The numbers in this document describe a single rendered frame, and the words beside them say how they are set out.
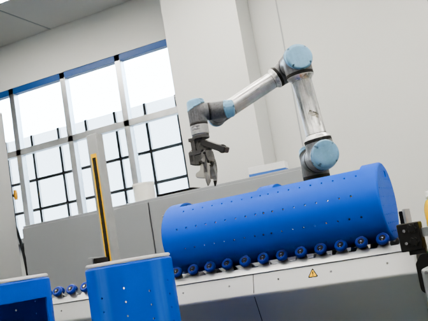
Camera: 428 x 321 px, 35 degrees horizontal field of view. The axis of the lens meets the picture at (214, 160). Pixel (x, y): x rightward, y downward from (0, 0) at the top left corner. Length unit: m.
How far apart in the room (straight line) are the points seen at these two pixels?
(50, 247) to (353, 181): 2.97
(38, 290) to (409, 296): 1.23
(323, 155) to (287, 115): 2.72
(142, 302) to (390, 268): 0.84
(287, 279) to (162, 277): 0.53
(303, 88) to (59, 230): 2.56
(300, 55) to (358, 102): 2.52
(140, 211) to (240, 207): 2.04
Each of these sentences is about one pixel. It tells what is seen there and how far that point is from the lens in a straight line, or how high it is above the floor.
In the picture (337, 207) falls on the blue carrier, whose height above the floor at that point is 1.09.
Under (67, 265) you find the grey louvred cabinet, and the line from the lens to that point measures 4.88.
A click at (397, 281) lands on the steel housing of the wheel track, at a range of 2.38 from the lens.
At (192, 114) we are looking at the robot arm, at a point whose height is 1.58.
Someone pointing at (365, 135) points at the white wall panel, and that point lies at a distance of 5.29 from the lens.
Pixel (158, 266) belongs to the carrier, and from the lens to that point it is 2.16.
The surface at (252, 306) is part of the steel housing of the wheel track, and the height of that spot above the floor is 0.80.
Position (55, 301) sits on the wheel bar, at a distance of 3.05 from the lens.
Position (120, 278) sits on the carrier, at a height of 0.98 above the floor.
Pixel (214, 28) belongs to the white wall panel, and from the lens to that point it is 5.53.
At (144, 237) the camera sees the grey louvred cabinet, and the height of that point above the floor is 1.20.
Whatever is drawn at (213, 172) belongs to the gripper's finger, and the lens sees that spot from 2.76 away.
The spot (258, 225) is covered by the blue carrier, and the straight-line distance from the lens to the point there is 2.50.
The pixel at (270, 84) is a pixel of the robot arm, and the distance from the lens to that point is 2.97.
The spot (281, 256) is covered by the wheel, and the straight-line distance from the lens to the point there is 2.51.
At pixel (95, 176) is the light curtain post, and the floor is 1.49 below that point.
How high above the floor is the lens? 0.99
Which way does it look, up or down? 8 degrees up
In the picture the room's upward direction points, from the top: 10 degrees counter-clockwise
